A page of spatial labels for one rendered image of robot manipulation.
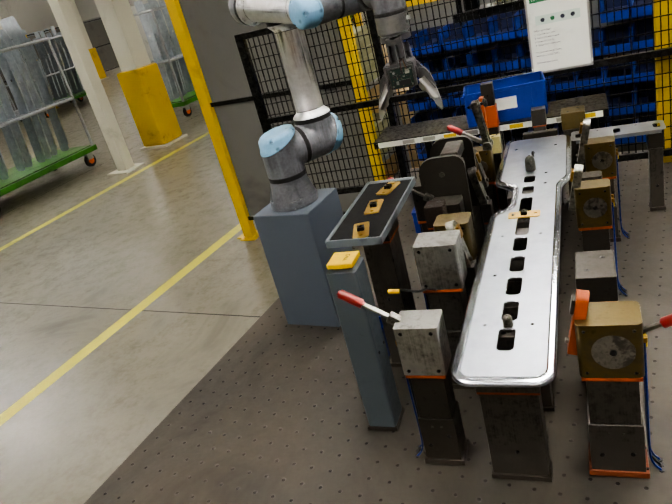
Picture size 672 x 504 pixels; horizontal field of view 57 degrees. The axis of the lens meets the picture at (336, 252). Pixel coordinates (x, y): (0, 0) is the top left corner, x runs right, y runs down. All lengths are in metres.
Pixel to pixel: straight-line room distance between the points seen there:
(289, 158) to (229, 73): 2.63
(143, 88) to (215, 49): 4.78
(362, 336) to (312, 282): 0.57
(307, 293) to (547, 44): 1.37
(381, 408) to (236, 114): 3.28
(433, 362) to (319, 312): 0.79
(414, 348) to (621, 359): 0.38
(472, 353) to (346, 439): 0.47
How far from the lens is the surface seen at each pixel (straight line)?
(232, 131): 4.60
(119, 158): 8.52
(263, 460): 1.62
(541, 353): 1.24
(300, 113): 1.94
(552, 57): 2.68
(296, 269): 1.96
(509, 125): 2.52
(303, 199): 1.90
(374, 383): 1.50
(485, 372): 1.20
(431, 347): 1.26
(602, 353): 1.23
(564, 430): 1.52
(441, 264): 1.45
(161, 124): 9.30
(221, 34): 4.42
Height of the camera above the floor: 1.73
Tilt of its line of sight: 24 degrees down
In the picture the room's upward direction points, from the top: 15 degrees counter-clockwise
